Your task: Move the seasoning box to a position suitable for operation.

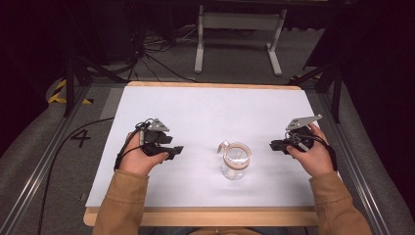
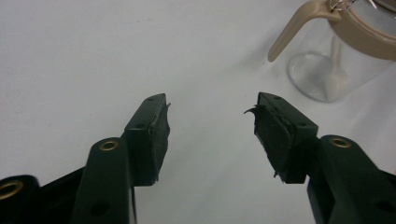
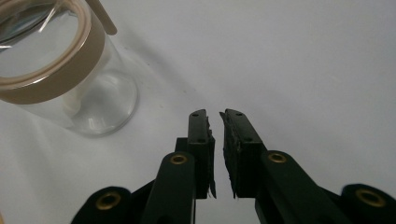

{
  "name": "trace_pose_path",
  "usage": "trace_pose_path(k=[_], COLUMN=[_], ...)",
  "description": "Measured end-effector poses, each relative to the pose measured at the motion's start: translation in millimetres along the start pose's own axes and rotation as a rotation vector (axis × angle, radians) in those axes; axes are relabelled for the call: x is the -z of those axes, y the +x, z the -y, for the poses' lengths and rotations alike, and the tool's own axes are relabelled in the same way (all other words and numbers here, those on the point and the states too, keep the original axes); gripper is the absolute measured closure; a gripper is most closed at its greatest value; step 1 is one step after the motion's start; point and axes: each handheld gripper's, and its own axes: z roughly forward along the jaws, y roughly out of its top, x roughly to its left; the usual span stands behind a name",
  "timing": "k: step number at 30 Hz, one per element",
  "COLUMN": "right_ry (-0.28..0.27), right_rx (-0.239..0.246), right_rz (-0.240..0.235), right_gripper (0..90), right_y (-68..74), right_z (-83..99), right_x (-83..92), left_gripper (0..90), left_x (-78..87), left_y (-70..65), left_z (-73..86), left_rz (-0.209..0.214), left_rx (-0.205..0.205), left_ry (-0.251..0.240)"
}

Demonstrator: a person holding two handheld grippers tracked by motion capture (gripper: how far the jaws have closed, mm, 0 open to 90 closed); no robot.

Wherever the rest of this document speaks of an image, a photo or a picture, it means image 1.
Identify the aluminium floor rail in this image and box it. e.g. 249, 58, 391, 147
317, 92, 392, 235
0, 85, 91, 235

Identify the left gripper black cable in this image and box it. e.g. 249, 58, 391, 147
36, 117, 155, 235

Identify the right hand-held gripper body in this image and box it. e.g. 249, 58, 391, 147
283, 114, 323, 153

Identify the black tripod stand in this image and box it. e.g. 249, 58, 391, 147
287, 62, 344, 124
63, 0, 129, 118

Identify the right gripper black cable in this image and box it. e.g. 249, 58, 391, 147
292, 131, 339, 172

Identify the white paper sheet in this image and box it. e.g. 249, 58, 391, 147
85, 85, 319, 209

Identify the person's left hand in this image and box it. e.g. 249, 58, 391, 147
117, 131, 170, 177

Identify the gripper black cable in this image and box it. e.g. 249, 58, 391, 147
36, 117, 155, 235
292, 131, 339, 172

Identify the bundle of floor cables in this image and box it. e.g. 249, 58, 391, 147
107, 23, 255, 84

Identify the wooden table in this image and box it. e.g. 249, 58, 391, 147
83, 80, 320, 228

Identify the white metal stand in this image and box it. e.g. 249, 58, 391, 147
194, 4, 288, 77

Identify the clear glass jar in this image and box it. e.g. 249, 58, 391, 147
216, 140, 253, 181

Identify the person's right hand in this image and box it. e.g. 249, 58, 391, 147
286, 122, 335, 178

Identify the yellow black floor tape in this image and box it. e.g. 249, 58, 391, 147
47, 78, 95, 106

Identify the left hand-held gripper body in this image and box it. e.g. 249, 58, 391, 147
136, 117, 174, 157

